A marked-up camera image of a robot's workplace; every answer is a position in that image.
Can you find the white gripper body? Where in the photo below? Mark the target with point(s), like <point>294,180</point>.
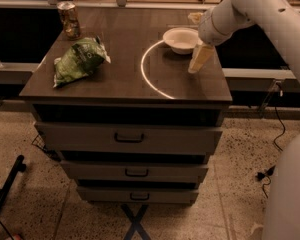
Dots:
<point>208,29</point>

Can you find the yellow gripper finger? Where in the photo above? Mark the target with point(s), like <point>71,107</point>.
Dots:
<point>195,17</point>
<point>201,54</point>

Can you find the white paper bowl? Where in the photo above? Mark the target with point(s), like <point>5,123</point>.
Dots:
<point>181,40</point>

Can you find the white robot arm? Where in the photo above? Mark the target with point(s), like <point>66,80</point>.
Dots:
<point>281,23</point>

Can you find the green jalapeno chip bag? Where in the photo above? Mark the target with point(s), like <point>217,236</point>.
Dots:
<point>81,60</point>

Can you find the grey drawer cabinet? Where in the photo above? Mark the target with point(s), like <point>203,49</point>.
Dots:
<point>145,83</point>

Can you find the middle grey drawer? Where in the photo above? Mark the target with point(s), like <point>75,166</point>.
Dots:
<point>119,171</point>

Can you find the grey drawer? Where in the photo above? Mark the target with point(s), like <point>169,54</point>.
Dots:
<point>170,196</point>
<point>119,171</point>
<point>150,139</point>

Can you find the shiny metallic can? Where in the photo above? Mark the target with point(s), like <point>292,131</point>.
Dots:
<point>69,19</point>

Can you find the bottom grey drawer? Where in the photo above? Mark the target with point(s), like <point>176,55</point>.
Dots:
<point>170,196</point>

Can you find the top grey drawer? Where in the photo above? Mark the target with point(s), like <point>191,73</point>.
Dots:
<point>150,139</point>

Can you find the black left stand leg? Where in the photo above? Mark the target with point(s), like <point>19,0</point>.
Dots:
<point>17,167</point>

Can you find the black wire basket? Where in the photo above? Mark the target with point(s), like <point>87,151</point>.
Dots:
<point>40,144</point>

